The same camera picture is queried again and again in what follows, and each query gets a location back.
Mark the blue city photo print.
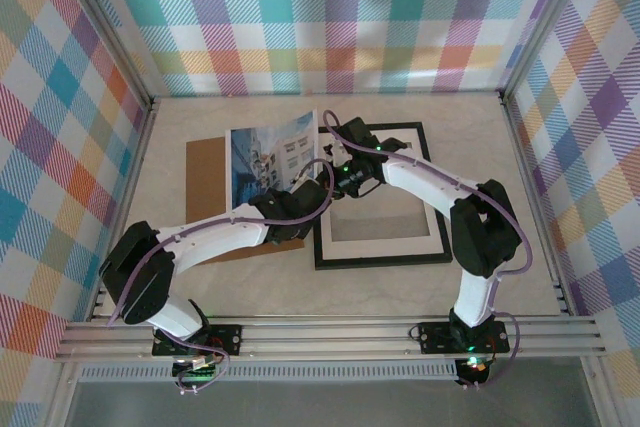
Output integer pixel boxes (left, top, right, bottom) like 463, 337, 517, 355
224, 107, 321, 213

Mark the brown fibreboard backing board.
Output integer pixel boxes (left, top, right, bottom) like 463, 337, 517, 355
185, 136, 306, 264

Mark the black wooden picture frame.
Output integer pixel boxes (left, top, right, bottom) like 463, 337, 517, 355
312, 121, 454, 272

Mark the controller board with green light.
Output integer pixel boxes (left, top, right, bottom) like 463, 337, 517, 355
171, 354, 227, 397
455, 354, 495, 389

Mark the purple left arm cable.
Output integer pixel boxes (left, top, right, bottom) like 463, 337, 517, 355
104, 159, 336, 396

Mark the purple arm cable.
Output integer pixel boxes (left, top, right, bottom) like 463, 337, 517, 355
104, 159, 336, 396
322, 109, 534, 393

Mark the aluminium mounting rail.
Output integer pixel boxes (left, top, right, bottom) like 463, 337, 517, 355
53, 315, 609, 362

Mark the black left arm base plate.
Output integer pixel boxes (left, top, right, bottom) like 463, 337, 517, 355
152, 321, 243, 359

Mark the grey slotted cable duct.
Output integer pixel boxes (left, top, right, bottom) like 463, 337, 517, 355
77, 359, 460, 384

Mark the aluminium side rail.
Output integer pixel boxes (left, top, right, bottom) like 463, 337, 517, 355
498, 89, 579, 318
89, 96, 161, 321

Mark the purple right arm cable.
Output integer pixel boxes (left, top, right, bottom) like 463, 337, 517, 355
322, 109, 534, 393

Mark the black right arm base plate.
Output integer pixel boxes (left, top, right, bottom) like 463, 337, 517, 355
416, 318, 512, 355

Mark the aluminium corner post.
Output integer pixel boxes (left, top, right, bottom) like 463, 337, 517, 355
498, 0, 596, 98
52, 0, 161, 111

